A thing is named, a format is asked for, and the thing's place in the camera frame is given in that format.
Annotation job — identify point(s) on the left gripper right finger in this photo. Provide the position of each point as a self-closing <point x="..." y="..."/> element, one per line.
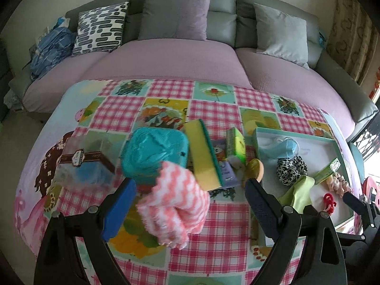
<point x="321" y="261"/>

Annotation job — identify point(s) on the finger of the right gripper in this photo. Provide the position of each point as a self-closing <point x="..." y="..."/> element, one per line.
<point x="359" y="207"/>

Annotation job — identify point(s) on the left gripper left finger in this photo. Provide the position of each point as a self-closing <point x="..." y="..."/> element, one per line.
<point x="59" y="261"/>

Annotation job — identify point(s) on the red pink yarn scrunchie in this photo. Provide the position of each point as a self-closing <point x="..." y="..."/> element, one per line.
<point x="329" y="203"/>

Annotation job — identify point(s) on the pink satin scrunchie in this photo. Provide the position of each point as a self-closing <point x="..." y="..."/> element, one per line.
<point x="337" y="183"/>

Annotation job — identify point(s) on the light green cloth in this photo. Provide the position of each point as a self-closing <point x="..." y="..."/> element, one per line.
<point x="298" y="196"/>

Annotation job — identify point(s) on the green tissue pack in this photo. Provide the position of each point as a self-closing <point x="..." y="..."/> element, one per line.
<point x="327" y="171"/>
<point x="235" y="148"/>

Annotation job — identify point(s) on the leopard print scrunchie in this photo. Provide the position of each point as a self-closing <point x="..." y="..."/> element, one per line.
<point x="289" y="170"/>

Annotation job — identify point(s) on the round orange tin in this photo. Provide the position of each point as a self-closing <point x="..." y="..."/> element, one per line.
<point x="253" y="170"/>

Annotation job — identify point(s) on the light blue face mask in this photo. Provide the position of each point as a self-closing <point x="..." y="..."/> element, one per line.
<point x="280" y="148"/>

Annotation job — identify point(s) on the purple cartoon packet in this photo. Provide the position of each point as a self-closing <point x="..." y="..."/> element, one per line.
<point x="229" y="178"/>

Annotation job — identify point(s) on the yellow green sponge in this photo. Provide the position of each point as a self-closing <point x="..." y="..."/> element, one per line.
<point x="205" y="164"/>

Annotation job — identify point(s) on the pink white fluffy towel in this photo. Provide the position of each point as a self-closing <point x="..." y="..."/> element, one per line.
<point x="175" y="208"/>

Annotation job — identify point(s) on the red plastic stool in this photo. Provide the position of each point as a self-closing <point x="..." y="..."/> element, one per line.
<point x="371" y="190"/>

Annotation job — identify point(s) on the teal shallow tray box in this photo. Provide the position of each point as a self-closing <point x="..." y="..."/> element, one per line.
<point x="317" y="152"/>

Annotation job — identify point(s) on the clear box with blue item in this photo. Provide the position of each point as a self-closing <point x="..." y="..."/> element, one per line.
<point x="86" y="162"/>

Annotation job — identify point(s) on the checkered picture tablecloth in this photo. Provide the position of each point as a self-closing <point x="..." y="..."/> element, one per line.
<point x="232" y="246"/>

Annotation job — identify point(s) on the teal house-shaped toy box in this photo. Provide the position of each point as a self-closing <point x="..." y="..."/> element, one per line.
<point x="146" y="149"/>

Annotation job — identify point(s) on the patterned curtain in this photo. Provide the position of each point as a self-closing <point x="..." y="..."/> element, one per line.
<point x="353" y="39"/>

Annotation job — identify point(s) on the light grey cushion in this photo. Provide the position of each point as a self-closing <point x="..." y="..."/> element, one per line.
<point x="281" y="35"/>

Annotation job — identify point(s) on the grey sofa with pink seat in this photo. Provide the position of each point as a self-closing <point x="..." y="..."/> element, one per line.
<point x="229" y="55"/>

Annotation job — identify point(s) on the blue clothes pile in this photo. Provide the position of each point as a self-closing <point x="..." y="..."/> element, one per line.
<point x="52" y="49"/>

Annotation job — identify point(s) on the black white patterned cushion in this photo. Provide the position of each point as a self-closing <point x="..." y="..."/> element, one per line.
<point x="100" y="29"/>

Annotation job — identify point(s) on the purple cushion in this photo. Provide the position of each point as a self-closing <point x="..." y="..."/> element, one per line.
<point x="174" y="19"/>

